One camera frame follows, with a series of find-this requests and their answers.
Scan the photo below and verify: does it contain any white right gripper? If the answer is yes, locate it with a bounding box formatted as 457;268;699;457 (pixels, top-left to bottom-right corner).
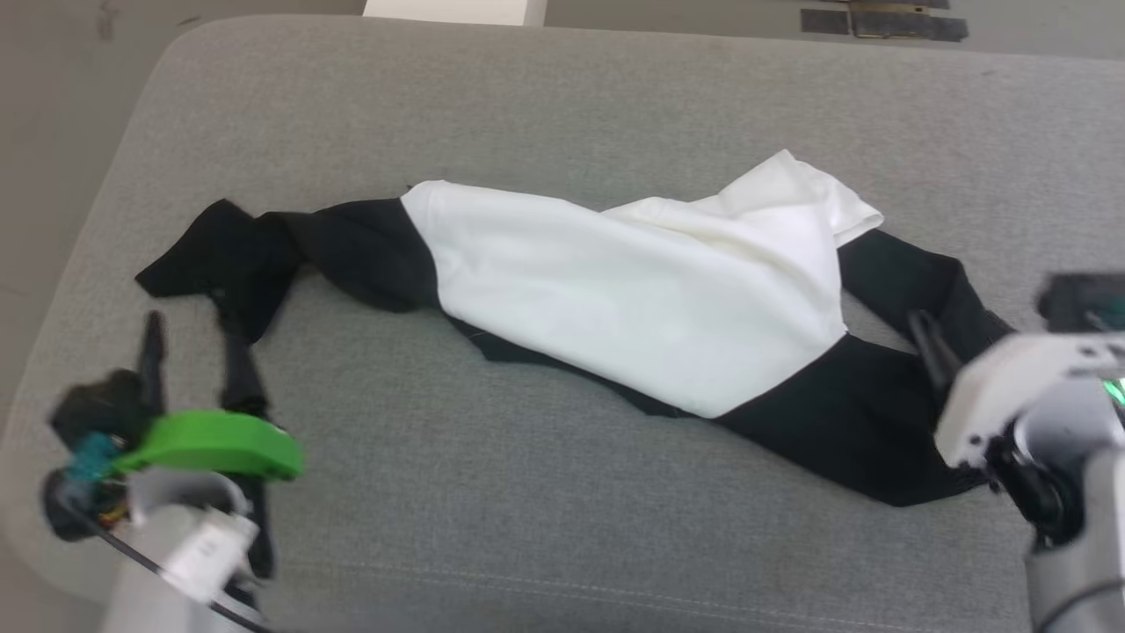
904;309;1125;469

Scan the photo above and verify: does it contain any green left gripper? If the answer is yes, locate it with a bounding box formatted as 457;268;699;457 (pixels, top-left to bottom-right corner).
112;309;305;482

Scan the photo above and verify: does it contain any black and white shirt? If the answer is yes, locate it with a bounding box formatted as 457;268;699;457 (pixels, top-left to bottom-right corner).
134;149;1020;508

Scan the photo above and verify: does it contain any grey fabric sofa cushion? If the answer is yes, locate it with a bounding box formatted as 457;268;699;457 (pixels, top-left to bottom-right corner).
0;13;1125;633

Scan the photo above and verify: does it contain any white box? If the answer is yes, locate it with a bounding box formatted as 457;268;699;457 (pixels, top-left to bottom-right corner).
363;0;548;27

